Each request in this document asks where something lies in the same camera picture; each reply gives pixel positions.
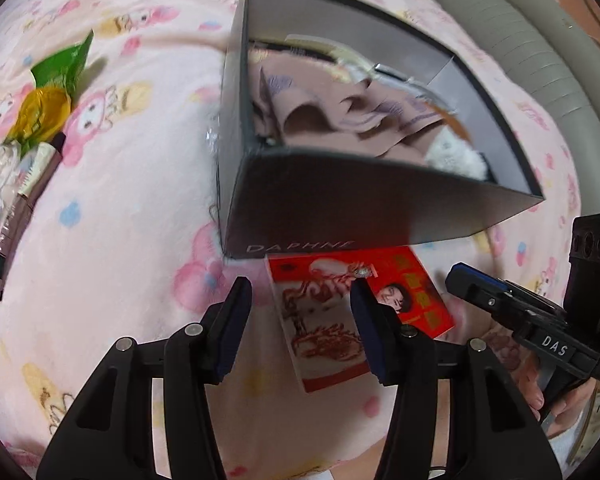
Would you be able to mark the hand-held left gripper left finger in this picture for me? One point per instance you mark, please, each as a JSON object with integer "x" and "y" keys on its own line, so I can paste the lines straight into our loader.
{"x": 230, "y": 330}

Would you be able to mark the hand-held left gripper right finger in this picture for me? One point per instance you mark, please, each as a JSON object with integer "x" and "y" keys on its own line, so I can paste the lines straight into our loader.
{"x": 372, "y": 340}

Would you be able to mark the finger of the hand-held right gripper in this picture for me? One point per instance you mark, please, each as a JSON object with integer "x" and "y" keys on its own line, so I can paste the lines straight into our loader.
{"x": 480, "y": 300}
{"x": 480, "y": 275}

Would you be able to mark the red printed envelope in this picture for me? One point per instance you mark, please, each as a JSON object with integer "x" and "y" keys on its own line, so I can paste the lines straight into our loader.
{"x": 320, "y": 310}

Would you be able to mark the black cardboard box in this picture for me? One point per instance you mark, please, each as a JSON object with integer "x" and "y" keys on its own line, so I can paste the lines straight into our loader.
{"x": 330, "y": 200}

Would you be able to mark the brown cloth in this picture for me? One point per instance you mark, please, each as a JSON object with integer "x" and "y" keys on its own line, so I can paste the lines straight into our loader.
{"x": 320, "y": 105}

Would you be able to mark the green corn snack packet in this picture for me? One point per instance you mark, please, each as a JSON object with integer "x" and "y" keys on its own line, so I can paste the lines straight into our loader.
{"x": 45, "y": 110}

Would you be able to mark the person's right hand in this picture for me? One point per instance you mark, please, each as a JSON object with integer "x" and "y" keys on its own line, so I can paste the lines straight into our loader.
{"x": 532, "y": 385}

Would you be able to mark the white plush toy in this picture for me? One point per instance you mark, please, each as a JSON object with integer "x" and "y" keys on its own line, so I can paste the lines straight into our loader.
{"x": 455, "y": 157}

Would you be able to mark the pink printed blanket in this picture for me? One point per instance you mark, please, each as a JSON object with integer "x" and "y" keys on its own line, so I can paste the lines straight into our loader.
{"x": 130, "y": 260}

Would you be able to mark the padded headboard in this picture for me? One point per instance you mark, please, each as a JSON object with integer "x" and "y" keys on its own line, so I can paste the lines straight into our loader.
{"x": 530, "y": 35}

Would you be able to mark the clear plastic package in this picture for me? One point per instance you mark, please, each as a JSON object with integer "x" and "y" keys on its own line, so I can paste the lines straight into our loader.
{"x": 0, "y": 172}

